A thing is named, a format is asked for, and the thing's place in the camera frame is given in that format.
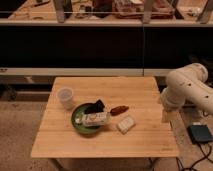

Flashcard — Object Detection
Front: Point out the red pepper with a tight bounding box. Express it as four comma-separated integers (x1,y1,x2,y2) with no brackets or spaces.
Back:
110,106,129,116

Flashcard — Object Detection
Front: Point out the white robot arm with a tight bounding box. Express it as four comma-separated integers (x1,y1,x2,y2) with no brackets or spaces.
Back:
160,63,213,115

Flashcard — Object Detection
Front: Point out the black object on plate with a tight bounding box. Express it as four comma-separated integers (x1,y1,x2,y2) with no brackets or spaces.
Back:
84,100,105,114

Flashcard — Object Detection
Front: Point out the white food package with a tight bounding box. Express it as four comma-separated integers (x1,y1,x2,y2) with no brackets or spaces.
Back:
75,112,110,127

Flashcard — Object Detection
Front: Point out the green plate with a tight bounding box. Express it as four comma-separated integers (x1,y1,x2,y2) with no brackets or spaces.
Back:
71,103,109,135

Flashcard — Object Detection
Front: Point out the wooden table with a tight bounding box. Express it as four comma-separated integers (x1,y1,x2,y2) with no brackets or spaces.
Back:
31,77,179,159

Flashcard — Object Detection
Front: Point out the black foot pedal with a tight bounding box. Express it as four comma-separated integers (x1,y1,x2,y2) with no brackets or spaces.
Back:
187,125,213,144

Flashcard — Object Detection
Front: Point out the black cable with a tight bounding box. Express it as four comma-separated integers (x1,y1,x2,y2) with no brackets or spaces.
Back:
175,142,213,171

